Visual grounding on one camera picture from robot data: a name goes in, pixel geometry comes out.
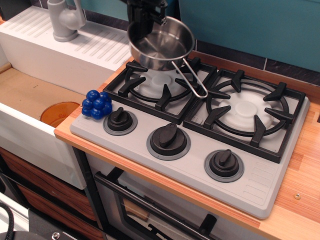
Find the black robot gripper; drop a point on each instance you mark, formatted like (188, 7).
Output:
(141, 15)

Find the stainless steel pan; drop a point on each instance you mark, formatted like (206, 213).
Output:
(164, 48)

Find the blue toy blueberry cluster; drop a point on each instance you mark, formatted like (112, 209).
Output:
(96, 105)

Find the black left stove knob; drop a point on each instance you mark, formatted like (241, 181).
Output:
(120, 122)

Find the black stove knob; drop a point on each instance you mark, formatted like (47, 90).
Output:
(120, 122)
(224, 166)
(168, 143)

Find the black middle stove knob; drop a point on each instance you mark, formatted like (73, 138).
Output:
(168, 143)

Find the grey toy stove top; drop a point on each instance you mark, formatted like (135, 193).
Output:
(254, 193)

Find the black right stove knob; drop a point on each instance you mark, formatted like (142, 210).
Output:
(224, 166)

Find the grey toy faucet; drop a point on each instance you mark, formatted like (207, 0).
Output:
(65, 22)

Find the black left burner grate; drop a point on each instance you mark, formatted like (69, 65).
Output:
(163, 94)

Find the black burner grate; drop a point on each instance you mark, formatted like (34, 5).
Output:
(163, 94)
(247, 113)

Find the white toy sink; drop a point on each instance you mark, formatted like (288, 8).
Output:
(36, 72)

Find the orange translucent plate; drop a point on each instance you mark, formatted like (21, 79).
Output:
(57, 113)

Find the black right burner grate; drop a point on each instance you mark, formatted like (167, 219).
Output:
(247, 113)

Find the wooden drawer front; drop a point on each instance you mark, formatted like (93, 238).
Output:
(46, 194)

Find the oven door with black handle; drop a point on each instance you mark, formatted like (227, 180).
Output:
(111, 182)

